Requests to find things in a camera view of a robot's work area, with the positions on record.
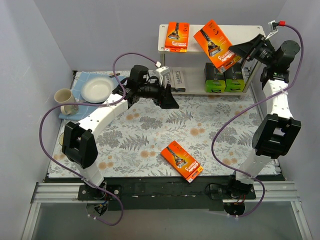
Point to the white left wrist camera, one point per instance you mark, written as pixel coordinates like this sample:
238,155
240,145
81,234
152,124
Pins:
161,72

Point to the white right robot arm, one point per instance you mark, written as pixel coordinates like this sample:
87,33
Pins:
277,132

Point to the orange Gillette razor box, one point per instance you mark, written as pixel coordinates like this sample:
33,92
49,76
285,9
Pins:
177,37
215,45
187,166

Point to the white two-tier shelf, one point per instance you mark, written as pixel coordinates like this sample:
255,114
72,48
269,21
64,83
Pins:
193,61

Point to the grey Harry's razor box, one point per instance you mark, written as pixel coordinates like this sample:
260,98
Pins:
170,80

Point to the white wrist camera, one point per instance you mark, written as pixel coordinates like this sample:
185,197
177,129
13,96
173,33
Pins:
161,72
274,25

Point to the black green razor box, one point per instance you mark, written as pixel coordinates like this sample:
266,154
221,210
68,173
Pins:
214,79
234,80

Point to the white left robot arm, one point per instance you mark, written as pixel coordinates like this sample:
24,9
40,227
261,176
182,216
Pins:
79,139

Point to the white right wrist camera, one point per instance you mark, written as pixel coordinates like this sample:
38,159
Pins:
274,25

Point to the cream mug black handle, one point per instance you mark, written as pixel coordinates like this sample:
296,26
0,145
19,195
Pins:
60,139

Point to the white ceramic plate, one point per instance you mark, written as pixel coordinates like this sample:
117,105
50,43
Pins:
97,89

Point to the blue checkered cloth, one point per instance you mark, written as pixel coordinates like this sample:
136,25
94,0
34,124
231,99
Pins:
83,110

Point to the cream floral mug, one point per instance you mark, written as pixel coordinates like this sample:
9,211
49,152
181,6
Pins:
65,96

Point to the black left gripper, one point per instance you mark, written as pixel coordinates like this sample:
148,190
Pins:
163,95

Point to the aluminium rail frame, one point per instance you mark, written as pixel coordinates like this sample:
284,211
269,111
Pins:
75,192

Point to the white H razor box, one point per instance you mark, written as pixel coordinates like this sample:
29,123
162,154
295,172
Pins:
179,80

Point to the black handled knife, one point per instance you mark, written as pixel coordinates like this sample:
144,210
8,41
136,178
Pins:
113,75

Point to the floral table mat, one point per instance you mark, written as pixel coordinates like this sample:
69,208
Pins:
216,130

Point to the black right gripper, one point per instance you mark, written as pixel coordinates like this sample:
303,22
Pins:
253,47

